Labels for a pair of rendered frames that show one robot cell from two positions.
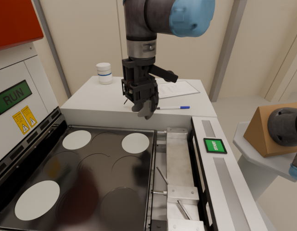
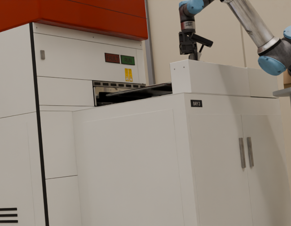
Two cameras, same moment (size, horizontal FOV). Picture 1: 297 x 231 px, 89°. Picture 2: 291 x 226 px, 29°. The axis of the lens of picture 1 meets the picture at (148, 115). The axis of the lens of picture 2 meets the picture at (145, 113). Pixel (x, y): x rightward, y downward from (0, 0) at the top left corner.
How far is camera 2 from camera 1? 2.60 m
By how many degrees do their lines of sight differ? 50
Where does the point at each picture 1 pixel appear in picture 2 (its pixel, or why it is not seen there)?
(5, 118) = (122, 67)
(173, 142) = not seen: hidden behind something
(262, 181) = not seen: outside the picture
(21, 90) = (131, 60)
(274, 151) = (289, 82)
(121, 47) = not seen: hidden behind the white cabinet
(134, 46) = (182, 24)
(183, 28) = (190, 9)
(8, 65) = (130, 47)
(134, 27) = (181, 17)
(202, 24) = (196, 6)
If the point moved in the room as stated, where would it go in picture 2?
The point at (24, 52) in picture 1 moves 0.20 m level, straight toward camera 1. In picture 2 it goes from (137, 45) to (141, 37)
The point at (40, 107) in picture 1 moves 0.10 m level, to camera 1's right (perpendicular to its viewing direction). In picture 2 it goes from (136, 76) to (152, 72)
